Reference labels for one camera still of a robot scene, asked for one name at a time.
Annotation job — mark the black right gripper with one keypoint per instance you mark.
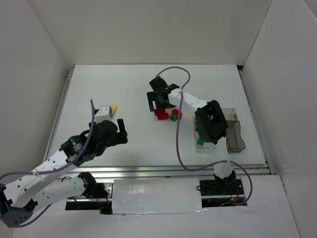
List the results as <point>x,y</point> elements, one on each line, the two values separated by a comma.
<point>155,94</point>

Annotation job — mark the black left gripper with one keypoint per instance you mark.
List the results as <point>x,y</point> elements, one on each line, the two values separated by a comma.
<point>120,137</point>

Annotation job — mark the green plate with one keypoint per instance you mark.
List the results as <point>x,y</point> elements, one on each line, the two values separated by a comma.
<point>200,142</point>

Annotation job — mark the left arm base joint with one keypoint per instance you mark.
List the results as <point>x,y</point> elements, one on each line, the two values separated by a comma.
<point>82,185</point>

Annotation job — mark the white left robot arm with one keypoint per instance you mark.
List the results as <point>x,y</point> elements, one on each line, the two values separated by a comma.
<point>38,189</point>

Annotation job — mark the right arm base joint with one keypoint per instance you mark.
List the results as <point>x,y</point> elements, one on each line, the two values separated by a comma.
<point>211,188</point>

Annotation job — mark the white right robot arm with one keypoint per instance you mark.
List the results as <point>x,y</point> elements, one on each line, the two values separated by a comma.
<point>210,123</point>

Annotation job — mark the long yellow lego brick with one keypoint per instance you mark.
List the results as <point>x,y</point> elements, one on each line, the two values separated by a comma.
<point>113,109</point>

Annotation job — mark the red rounded lego brick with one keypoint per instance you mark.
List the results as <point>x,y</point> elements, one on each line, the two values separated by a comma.
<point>177,113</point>

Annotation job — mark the green square lego brick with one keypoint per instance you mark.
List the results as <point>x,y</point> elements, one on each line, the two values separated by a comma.
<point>173,117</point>

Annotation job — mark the clear plastic bin front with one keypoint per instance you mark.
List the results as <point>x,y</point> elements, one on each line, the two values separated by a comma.
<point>199,149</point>

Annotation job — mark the clear plastic bin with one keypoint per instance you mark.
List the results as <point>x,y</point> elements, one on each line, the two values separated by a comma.
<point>234,141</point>
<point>230,114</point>
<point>199,149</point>

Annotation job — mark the clear plastic bin rear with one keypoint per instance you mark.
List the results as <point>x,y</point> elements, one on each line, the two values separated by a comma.
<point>230,114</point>

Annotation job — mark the clear plastic bin middle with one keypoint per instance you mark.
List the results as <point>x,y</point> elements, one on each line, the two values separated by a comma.
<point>234,141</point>

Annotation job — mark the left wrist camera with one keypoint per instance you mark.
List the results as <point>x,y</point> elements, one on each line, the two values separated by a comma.
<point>103,113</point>

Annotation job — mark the aluminium table edge rail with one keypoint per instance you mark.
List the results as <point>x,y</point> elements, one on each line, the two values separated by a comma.
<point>140,172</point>

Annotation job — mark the left side rail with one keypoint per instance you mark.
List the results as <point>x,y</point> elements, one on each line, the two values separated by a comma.
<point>59,112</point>

